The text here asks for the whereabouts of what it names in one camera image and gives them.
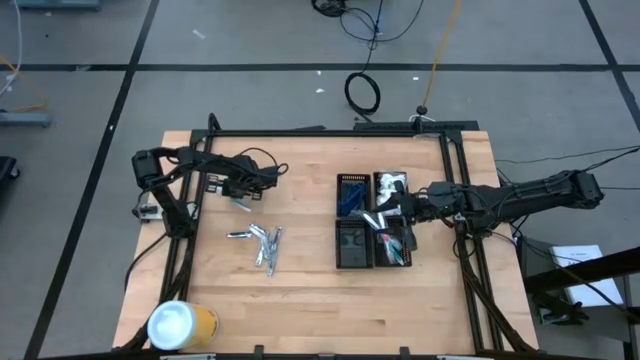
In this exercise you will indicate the grey side table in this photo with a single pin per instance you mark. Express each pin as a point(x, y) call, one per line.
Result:
point(605, 330)

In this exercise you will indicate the black table clamp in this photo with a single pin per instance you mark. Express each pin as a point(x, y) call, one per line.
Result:
point(404, 353)
point(258, 352)

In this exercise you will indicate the black diagonal beam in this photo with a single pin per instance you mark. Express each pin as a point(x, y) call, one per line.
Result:
point(585, 270)

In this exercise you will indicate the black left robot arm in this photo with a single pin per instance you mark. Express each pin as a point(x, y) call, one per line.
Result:
point(200, 159)

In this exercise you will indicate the white cardboard box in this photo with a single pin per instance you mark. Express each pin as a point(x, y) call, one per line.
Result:
point(595, 295)

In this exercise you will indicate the blue tool bundle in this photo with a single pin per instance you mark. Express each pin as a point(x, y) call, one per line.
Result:
point(357, 192)

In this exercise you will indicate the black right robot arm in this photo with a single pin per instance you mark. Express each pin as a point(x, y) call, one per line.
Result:
point(540, 195)

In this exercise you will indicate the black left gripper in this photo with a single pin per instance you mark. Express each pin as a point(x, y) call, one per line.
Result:
point(245, 175)

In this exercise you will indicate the black aluminium table frame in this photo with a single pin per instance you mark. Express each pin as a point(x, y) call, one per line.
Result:
point(325, 133)

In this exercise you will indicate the white cotton pad bag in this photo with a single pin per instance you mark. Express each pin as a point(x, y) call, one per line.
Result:
point(385, 179)
point(384, 197)

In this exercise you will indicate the grey metal stand foot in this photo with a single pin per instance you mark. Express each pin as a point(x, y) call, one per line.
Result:
point(25, 119)
point(60, 4)

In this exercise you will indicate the black clamp with green base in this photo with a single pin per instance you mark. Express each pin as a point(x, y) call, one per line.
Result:
point(560, 312)

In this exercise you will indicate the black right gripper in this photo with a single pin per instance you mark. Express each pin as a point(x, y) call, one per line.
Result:
point(435, 202)

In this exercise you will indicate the yellow canister with white lid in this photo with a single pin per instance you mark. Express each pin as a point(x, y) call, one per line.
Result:
point(175, 325)

